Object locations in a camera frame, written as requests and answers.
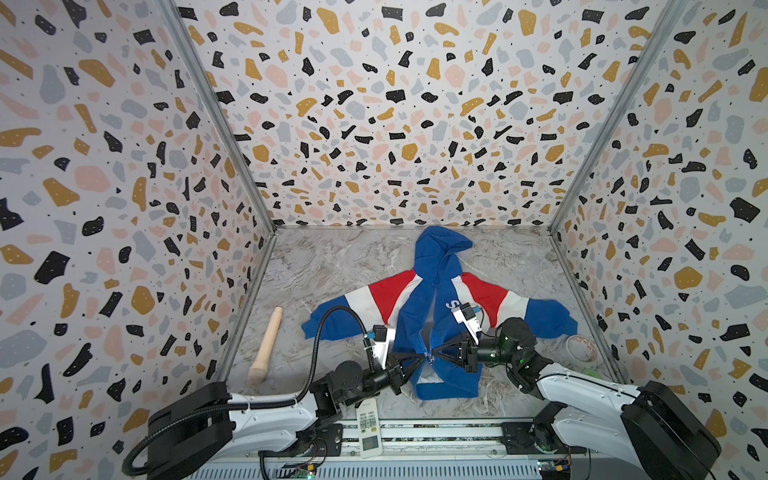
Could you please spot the green round cap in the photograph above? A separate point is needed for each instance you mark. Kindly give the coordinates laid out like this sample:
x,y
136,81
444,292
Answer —
x,y
592,373

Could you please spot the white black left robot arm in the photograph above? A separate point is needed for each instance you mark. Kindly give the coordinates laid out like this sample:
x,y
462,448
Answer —
x,y
213,423

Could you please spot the aluminium mounting rail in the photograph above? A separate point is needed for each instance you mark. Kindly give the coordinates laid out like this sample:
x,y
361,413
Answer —
x,y
425,449

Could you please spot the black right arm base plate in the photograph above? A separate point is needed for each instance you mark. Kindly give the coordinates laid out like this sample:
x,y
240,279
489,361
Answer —
x,y
534,438

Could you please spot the right aluminium corner post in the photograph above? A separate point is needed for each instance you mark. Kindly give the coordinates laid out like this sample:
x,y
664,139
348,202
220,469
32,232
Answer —
x,y
668,18

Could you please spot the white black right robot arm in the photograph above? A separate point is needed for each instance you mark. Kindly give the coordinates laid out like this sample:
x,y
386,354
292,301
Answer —
x,y
648,427

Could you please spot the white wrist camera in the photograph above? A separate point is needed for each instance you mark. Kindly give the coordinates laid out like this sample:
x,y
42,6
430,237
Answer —
x,y
381,337
471,317

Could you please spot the beige wooden rolling pin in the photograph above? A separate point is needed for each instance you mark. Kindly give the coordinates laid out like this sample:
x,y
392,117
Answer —
x,y
259,369

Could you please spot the blue red white jacket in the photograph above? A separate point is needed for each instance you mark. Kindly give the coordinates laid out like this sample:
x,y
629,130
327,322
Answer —
x,y
418,303

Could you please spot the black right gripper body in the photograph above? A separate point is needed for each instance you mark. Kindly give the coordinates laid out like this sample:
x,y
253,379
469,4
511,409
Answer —
x,y
465,351

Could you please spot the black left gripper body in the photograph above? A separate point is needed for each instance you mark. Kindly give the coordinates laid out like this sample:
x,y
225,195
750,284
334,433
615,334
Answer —
x,y
374,380

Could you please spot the left aluminium corner post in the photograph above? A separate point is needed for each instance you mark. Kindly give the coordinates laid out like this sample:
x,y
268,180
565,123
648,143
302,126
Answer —
x,y
178,34

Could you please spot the aluminium corner post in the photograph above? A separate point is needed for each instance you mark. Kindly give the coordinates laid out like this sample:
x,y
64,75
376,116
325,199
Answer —
x,y
178,34
668,18

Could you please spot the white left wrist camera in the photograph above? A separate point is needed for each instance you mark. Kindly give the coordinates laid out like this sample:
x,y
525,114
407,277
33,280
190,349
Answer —
x,y
381,337

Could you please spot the white remote control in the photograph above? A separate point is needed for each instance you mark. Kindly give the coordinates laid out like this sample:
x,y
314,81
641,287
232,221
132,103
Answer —
x,y
369,430

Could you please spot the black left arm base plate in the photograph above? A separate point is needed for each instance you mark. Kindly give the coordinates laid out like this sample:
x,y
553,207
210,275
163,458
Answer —
x,y
319,441

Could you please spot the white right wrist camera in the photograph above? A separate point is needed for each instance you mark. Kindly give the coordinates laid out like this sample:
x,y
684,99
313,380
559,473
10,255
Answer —
x,y
471,317

